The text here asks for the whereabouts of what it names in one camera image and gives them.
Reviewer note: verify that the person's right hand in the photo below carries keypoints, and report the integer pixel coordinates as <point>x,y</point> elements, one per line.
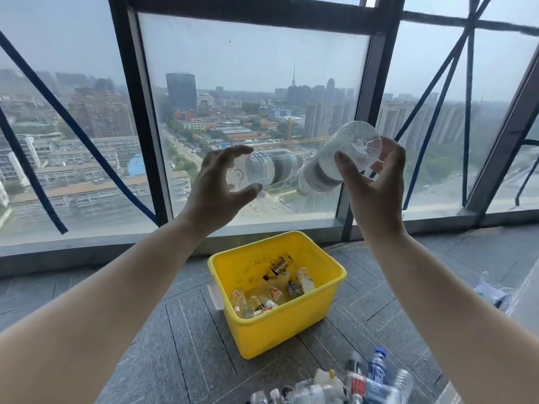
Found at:
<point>379,206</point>

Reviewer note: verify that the person's left hand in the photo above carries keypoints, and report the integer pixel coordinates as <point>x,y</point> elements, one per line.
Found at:
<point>206,201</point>

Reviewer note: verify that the white label plastic bottle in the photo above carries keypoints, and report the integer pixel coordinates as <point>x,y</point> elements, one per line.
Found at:
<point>269,168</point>
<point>328,172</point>

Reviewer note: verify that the cluster of discarded bottles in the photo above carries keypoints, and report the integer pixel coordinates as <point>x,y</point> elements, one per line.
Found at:
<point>269,296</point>

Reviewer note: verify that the yellow plastic bin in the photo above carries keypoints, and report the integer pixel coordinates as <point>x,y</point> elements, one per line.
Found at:
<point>273,332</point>

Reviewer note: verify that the bag of bottles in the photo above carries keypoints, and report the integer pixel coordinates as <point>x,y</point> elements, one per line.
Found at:
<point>320,391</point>

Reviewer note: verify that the person's left forearm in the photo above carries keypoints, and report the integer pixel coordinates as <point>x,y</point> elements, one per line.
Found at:
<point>84,323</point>

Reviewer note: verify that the person's right forearm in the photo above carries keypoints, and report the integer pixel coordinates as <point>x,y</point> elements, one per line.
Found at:
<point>455,323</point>

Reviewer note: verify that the blue green flat box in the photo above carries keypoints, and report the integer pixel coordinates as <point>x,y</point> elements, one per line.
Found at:
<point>490,294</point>

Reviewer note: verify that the dark metal window frame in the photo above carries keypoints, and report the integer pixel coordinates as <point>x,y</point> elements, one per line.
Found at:
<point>252,8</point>

